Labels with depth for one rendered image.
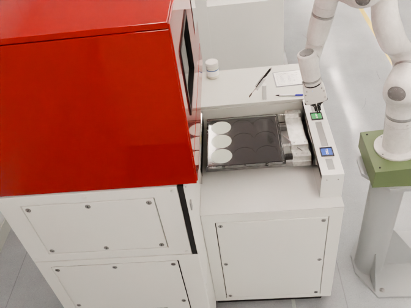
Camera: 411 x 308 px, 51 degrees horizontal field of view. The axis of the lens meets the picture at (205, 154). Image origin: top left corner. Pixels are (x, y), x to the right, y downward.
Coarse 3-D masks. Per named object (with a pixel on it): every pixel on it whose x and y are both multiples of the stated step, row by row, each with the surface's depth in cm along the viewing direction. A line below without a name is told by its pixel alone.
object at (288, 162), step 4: (288, 160) 206; (280, 164) 207; (284, 164) 207; (288, 164) 207; (292, 164) 207; (228, 168) 209; (232, 168) 209; (236, 168) 209; (240, 168) 209; (244, 168) 209; (248, 168) 209; (252, 168) 209; (256, 168) 209; (260, 168) 209
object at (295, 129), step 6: (288, 120) 224; (294, 120) 223; (300, 120) 223; (288, 126) 220; (294, 126) 220; (300, 126) 219; (288, 132) 217; (294, 132) 216; (300, 132) 216; (288, 138) 217; (294, 138) 213; (300, 138) 212; (294, 150) 206; (300, 150) 206; (306, 150) 206; (294, 162) 201; (300, 162) 201; (306, 162) 201
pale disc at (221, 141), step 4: (216, 136) 218; (220, 136) 217; (224, 136) 217; (228, 136) 217; (212, 140) 216; (216, 140) 216; (220, 140) 215; (224, 140) 215; (228, 140) 215; (212, 144) 214; (216, 144) 213; (220, 144) 213; (224, 144) 213; (228, 144) 212
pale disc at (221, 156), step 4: (216, 152) 209; (220, 152) 209; (224, 152) 208; (228, 152) 208; (212, 156) 207; (216, 156) 207; (220, 156) 206; (224, 156) 206; (228, 156) 206; (212, 160) 205; (216, 160) 205; (220, 160) 204; (224, 160) 204; (228, 160) 204
